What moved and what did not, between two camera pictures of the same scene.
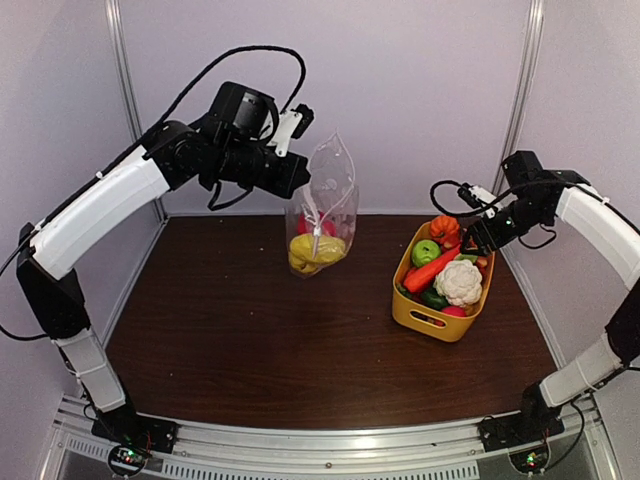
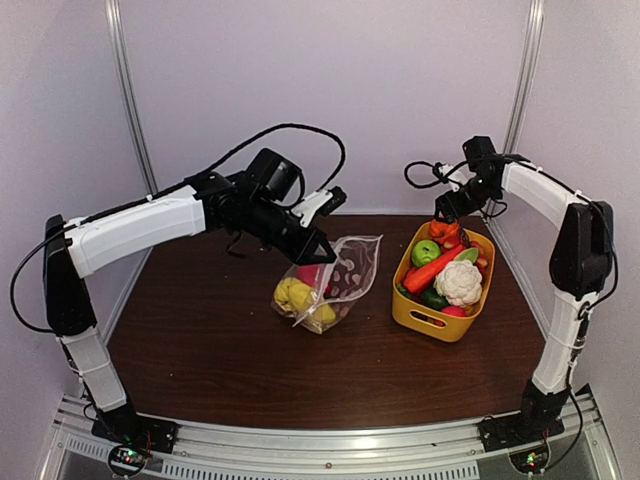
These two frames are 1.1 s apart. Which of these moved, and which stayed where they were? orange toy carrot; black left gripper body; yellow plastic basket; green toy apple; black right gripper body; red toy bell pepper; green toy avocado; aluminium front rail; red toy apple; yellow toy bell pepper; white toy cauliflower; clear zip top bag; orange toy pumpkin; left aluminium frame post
Moved: black right gripper body; black left gripper body; yellow toy bell pepper; red toy bell pepper; clear zip top bag
Stayed: green toy apple; orange toy pumpkin; green toy avocado; orange toy carrot; yellow plastic basket; left aluminium frame post; red toy apple; white toy cauliflower; aluminium front rail
